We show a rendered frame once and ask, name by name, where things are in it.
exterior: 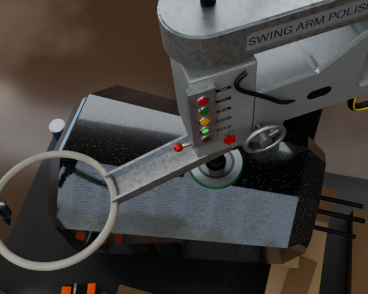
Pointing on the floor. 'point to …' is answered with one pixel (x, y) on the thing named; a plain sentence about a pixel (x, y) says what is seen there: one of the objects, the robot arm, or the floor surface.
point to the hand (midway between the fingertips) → (0, 219)
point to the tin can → (56, 128)
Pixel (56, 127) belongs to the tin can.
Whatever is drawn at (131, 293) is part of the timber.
